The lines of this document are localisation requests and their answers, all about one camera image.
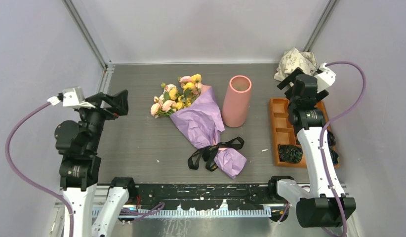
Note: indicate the rolled black ribbon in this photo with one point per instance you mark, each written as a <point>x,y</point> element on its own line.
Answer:
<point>331,140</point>
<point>290,153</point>
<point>334,156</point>

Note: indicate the pink cylindrical vase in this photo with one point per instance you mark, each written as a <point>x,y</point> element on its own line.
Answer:
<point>236,102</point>

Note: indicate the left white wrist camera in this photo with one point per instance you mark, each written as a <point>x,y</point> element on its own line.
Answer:
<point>74,98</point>

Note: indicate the rolled black ribbon back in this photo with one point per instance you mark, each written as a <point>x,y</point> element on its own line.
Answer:
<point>331,140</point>

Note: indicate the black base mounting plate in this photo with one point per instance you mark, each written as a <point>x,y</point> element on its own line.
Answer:
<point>204,196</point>

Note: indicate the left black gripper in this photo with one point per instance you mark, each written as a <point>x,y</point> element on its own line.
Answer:
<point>118,102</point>

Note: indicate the rolled black ribbon left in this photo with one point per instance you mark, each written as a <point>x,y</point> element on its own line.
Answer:
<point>290,153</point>

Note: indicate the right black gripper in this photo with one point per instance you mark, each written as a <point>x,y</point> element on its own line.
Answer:
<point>291,78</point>

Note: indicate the black ribbon gold lettering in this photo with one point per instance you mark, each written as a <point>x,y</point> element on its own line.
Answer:
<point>209,153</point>

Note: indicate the orange compartment tray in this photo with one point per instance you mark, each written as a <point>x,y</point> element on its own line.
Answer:
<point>282,132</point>

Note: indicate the purple flower bouquet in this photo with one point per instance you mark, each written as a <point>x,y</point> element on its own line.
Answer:
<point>193,109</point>

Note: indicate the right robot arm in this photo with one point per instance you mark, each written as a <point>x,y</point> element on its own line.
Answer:
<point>300,139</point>

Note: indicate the crumpled printed paper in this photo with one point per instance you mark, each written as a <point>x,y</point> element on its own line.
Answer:
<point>293,59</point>

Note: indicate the rolled black ribbon front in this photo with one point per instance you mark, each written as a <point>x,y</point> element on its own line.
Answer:
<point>334,156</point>

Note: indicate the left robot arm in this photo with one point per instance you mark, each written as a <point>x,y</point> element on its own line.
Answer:
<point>78,143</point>

